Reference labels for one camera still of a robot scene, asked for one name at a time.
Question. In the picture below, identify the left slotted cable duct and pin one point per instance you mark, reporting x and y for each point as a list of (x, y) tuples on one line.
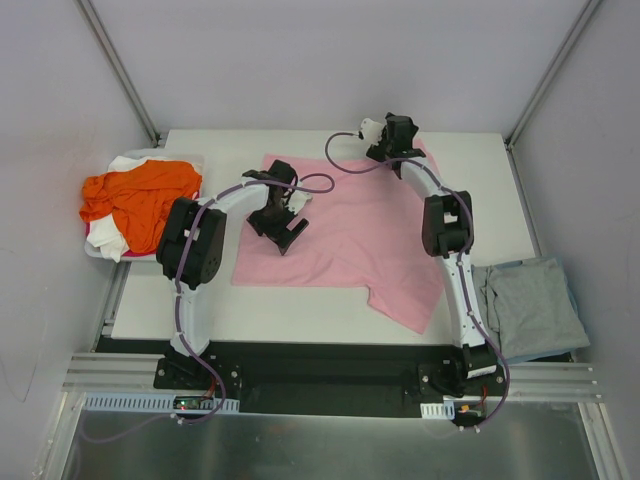
[(158, 403)]

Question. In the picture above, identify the aluminium corner post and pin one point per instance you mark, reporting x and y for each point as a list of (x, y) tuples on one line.
[(562, 54), (96, 26)]

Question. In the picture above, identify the right slotted cable duct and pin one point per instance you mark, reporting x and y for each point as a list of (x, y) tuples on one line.
[(438, 411)]

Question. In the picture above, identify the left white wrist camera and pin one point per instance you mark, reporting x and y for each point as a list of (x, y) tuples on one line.
[(298, 200)]

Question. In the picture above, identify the right aluminium corner post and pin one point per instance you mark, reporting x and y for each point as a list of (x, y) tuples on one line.
[(562, 54)]

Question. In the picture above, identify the left aluminium corner post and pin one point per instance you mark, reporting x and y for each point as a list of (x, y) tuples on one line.
[(96, 26)]

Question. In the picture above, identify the slotted cable duct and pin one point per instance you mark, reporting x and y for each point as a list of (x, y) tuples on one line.
[(438, 411), (158, 403)]

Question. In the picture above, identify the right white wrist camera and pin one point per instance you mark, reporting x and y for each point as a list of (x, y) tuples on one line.
[(370, 131)]

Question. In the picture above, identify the aluminium extrusion rail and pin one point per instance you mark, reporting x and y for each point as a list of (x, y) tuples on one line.
[(132, 364)]

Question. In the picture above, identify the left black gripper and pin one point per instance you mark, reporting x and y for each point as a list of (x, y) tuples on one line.
[(276, 226)]

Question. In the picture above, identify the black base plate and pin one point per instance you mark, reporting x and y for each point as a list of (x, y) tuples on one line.
[(390, 381)]

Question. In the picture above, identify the pink t shirt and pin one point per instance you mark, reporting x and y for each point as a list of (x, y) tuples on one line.
[(367, 233)]

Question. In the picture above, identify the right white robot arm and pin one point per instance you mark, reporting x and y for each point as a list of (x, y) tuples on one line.
[(447, 236)]

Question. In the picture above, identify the grey folded t shirt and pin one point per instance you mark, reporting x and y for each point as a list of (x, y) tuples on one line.
[(537, 310)]

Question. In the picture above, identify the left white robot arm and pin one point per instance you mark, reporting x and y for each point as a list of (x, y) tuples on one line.
[(192, 244)]

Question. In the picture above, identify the orange t shirt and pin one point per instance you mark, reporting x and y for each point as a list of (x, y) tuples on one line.
[(135, 205)]

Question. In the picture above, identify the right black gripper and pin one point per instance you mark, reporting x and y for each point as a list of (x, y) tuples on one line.
[(392, 151)]

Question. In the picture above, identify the white t shirt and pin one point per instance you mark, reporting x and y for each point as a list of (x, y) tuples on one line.
[(104, 239)]

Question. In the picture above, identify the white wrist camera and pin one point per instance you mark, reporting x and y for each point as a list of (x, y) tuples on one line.
[(298, 200), (370, 131)]

